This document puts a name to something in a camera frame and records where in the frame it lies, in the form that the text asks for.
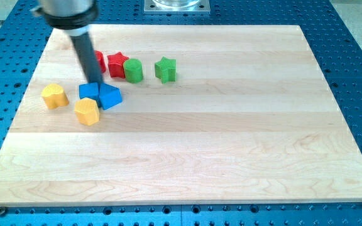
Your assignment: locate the left front board screw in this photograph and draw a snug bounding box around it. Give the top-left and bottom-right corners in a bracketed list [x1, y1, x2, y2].
[0, 207, 7, 217]

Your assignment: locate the green star block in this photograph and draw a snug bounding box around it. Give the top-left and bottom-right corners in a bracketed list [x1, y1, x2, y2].
[155, 56, 177, 83]

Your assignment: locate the light wooden board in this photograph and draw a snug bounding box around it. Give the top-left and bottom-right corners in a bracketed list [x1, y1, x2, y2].
[0, 24, 362, 207]

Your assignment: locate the yellow heart block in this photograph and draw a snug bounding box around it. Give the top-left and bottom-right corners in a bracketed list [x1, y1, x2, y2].
[41, 83, 69, 109]

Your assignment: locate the blue pentagon block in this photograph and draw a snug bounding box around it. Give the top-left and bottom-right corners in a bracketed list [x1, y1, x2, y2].
[99, 83, 123, 110]

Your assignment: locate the red round block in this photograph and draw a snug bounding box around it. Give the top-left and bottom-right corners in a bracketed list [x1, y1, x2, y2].
[94, 50, 106, 73]

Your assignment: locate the blue cube block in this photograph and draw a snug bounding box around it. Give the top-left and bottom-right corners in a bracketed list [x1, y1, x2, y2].
[79, 82, 101, 107]

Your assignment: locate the red star block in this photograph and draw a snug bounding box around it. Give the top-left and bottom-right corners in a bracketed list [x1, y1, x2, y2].
[107, 51, 129, 78]

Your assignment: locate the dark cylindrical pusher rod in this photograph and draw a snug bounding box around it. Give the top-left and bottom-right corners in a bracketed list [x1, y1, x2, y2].
[70, 32, 103, 84]

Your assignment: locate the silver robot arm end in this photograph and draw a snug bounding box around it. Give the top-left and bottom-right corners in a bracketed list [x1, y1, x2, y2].
[31, 0, 99, 36]

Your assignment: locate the yellow hexagon block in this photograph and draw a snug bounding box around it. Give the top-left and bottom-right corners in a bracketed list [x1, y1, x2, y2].
[74, 97, 100, 126]

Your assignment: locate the green cylinder block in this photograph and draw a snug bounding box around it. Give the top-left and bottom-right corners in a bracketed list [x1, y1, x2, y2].
[123, 58, 143, 83]

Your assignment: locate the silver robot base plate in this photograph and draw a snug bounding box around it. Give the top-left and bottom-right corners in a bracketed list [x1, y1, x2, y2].
[143, 0, 211, 14]

